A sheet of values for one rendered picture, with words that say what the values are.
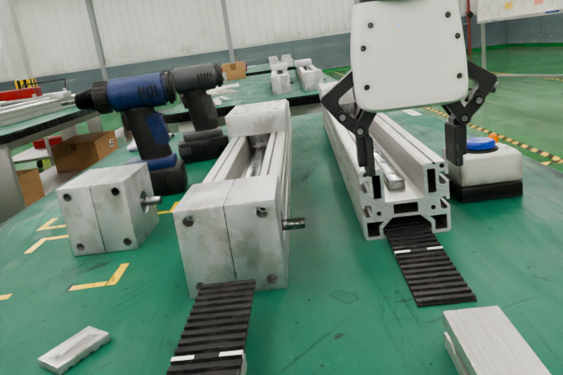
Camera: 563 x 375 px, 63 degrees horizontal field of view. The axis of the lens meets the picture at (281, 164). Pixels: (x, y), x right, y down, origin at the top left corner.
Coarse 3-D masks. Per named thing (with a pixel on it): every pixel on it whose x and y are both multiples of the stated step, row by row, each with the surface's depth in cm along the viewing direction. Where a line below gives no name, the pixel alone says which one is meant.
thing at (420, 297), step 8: (456, 288) 41; (464, 288) 41; (416, 296) 41; (424, 296) 41; (432, 296) 41; (440, 296) 40; (448, 296) 40; (456, 296) 40; (464, 296) 39; (472, 296) 39; (416, 304) 40; (424, 304) 40; (432, 304) 40; (440, 304) 39; (448, 304) 39
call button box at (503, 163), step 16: (496, 144) 64; (464, 160) 59; (480, 160) 59; (496, 160) 59; (512, 160) 59; (448, 176) 66; (464, 176) 60; (480, 176) 60; (496, 176) 60; (512, 176) 60; (464, 192) 60; (480, 192) 60; (496, 192) 60; (512, 192) 60
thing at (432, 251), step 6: (438, 246) 48; (396, 252) 49; (402, 252) 48; (408, 252) 48; (414, 252) 48; (420, 252) 48; (426, 252) 48; (432, 252) 48; (438, 252) 47; (444, 252) 47; (396, 258) 48; (402, 258) 47; (408, 258) 47; (414, 258) 47; (420, 258) 47
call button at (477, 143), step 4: (468, 140) 63; (472, 140) 63; (476, 140) 63; (480, 140) 62; (484, 140) 62; (488, 140) 62; (492, 140) 62; (468, 144) 62; (472, 144) 62; (476, 144) 61; (480, 144) 61; (484, 144) 61; (488, 144) 61; (492, 144) 61; (468, 148) 62; (472, 148) 62; (476, 148) 61; (480, 148) 61; (484, 148) 61; (488, 148) 61
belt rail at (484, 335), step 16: (448, 320) 33; (464, 320) 32; (480, 320) 32; (496, 320) 32; (448, 336) 34; (464, 336) 31; (480, 336) 30; (496, 336) 30; (512, 336) 30; (448, 352) 33; (464, 352) 29; (480, 352) 29; (496, 352) 29; (512, 352) 29; (528, 352) 28; (464, 368) 30; (480, 368) 28; (496, 368) 27; (512, 368) 27; (528, 368) 27; (544, 368) 27
